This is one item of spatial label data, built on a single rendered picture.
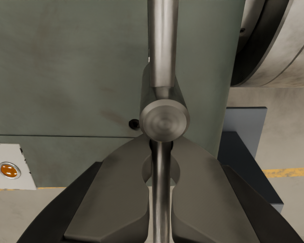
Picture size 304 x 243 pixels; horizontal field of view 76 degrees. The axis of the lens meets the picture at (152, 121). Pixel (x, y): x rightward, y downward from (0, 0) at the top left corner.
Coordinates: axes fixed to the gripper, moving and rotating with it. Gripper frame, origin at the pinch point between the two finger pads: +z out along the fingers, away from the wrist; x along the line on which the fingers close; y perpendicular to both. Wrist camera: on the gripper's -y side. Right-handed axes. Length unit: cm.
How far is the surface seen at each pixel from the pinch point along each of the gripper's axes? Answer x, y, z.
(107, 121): -5.9, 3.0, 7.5
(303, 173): 131, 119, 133
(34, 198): -139, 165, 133
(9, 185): -20.7, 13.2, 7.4
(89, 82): -7.4, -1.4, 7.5
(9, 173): -19.6, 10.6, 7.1
